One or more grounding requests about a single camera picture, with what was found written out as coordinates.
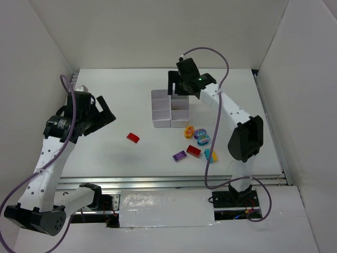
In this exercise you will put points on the purple rectangular brick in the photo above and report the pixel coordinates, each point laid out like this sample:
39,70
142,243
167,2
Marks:
179,156

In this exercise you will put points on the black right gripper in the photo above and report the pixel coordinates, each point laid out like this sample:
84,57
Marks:
178,86

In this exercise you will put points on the teal and yellow brick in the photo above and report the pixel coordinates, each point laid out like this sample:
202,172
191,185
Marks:
210,157

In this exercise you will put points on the orange butterfly block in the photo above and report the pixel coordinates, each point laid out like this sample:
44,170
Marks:
189,132

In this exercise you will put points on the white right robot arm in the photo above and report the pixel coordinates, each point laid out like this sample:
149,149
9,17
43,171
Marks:
247,131

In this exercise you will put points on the teal frog block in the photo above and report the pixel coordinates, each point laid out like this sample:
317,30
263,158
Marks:
203,140

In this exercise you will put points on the red rectangular brick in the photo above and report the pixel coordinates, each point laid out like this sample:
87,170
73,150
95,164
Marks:
195,152

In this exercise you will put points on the white cover board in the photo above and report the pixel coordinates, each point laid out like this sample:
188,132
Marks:
166,208

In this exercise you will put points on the small red curved brick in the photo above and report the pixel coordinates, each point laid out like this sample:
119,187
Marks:
133,137

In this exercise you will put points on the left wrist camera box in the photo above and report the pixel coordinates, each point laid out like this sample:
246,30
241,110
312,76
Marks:
81,90

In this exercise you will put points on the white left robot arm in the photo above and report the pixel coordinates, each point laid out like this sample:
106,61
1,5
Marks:
37,210

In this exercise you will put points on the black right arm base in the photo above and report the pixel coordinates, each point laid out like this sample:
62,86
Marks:
224,199

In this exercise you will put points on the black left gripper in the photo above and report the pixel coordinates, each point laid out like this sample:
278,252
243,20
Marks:
95,119

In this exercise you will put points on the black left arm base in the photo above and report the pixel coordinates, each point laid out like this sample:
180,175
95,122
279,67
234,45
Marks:
110,202

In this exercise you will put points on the white left divided container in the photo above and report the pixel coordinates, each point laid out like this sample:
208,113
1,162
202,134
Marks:
161,109

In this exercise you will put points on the purple lotus block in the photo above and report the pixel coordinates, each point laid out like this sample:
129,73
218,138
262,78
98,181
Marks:
199,133

